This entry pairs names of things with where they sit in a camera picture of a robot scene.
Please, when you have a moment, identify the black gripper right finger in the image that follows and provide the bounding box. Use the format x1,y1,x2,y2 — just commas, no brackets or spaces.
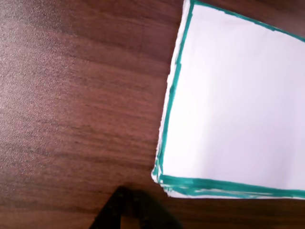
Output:
130,188,184,229

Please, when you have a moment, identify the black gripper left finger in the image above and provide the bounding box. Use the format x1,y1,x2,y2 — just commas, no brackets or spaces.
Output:
89,186,127,229

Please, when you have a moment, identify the white paper with green border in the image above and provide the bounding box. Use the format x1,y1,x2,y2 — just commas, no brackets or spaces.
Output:
151,0,305,200

